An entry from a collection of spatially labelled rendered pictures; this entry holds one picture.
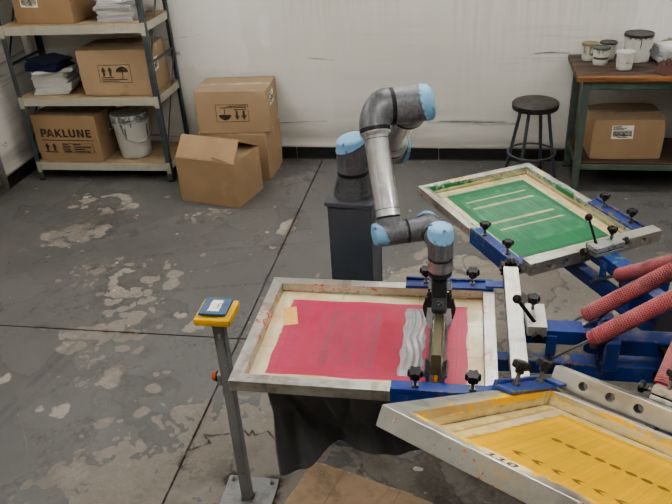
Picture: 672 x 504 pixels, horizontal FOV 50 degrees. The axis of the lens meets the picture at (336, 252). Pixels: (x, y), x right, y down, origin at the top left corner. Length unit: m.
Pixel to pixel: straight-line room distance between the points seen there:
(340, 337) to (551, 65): 3.94
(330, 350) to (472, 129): 3.96
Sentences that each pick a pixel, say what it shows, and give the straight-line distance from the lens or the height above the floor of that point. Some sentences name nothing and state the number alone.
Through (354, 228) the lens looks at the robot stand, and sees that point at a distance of 2.68.
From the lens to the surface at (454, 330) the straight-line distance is 2.37.
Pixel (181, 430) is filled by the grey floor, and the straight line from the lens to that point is 3.54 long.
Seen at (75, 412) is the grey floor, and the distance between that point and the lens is 3.82.
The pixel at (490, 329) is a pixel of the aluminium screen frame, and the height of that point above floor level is 0.99.
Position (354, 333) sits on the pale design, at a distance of 2.36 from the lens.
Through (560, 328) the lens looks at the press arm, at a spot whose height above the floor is 1.04.
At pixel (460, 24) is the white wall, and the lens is 5.79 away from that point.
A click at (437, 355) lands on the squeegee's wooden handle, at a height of 1.06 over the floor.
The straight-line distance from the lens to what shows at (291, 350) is 2.31.
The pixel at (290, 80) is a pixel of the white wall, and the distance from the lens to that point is 6.06.
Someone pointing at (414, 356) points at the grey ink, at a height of 0.96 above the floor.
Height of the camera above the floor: 2.35
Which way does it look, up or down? 30 degrees down
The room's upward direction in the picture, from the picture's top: 4 degrees counter-clockwise
